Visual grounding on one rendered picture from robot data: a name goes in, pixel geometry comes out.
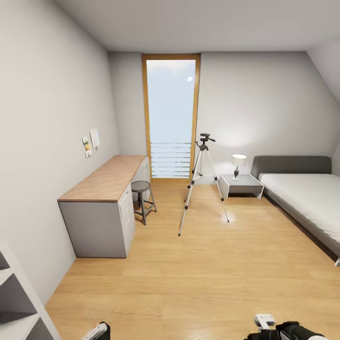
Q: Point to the digital camera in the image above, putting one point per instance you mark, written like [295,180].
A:
[106,335]

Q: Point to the taboret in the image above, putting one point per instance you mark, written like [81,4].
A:
[139,187]

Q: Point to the nightstand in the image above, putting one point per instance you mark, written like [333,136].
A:
[246,183]

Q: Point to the desk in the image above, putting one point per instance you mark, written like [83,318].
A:
[98,211]

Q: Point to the table lamp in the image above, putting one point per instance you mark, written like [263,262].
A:
[238,160]

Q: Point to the fixed window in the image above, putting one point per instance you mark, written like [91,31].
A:
[171,83]

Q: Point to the bed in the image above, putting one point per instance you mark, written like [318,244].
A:
[306,189]

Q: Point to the bookcase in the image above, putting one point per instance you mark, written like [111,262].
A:
[22,315]

